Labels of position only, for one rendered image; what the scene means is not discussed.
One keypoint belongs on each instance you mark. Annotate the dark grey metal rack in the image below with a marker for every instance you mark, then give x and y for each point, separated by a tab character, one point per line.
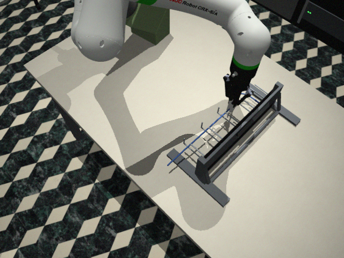
200	173

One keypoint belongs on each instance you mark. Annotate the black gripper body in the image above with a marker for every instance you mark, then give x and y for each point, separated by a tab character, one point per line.
244	84

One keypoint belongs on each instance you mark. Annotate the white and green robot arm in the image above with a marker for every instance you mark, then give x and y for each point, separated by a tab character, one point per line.
98	28

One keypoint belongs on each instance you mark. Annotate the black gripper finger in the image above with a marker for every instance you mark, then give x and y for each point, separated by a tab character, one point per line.
229	89
236	100

